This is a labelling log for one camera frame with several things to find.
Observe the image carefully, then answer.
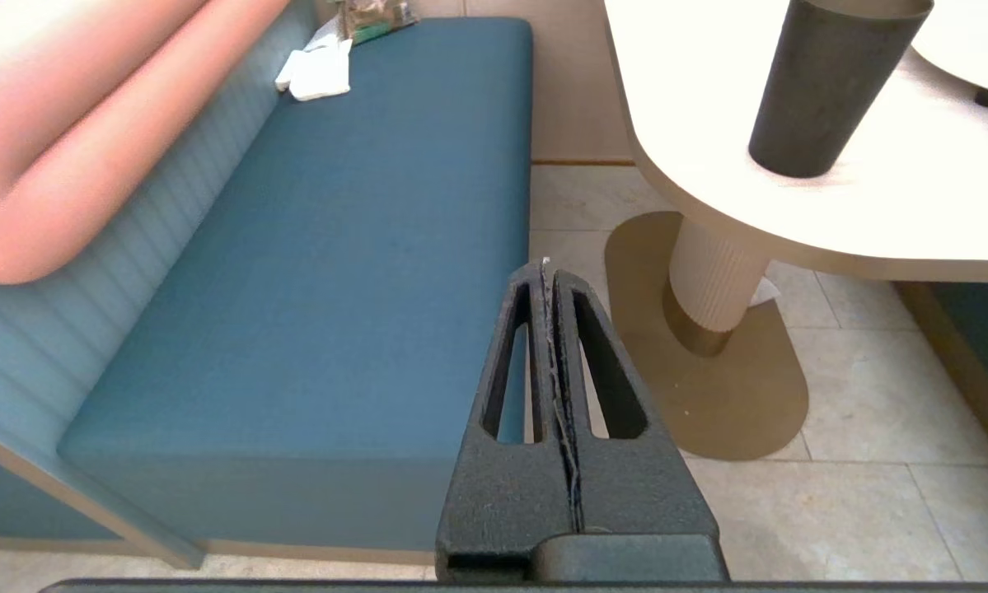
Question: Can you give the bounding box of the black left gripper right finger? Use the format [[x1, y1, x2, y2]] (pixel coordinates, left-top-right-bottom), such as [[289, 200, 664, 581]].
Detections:
[[548, 268, 719, 538]]

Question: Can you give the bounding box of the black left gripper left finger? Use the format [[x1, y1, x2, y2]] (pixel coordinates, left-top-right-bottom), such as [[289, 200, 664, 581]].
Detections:
[[436, 262, 581, 580]]

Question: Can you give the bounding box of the dark tapered cup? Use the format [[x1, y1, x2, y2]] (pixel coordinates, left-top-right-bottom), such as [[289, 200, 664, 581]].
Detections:
[[747, 0, 935, 179]]

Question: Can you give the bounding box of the teal bench seat cushion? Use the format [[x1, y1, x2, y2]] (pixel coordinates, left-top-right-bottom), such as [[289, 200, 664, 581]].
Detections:
[[896, 282, 988, 485], [57, 18, 536, 554]]

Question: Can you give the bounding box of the teal striped bench backrest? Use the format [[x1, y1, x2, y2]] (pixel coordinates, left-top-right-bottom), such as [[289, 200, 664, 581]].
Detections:
[[0, 0, 323, 571]]

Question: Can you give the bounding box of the white folded napkin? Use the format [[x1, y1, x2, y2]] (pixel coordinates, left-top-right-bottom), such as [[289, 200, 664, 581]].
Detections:
[[275, 37, 354, 102]]

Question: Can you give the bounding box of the crumpled brown snack bag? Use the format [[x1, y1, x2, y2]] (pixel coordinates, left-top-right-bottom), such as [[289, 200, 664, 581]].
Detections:
[[329, 0, 419, 44]]

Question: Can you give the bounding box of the pink bolster cushion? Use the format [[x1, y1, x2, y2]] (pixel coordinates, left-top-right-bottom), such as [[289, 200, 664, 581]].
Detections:
[[0, 0, 290, 285]]

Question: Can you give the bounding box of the white dispenser with dark tea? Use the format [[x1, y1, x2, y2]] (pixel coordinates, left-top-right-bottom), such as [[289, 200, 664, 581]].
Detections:
[[910, 0, 988, 110]]

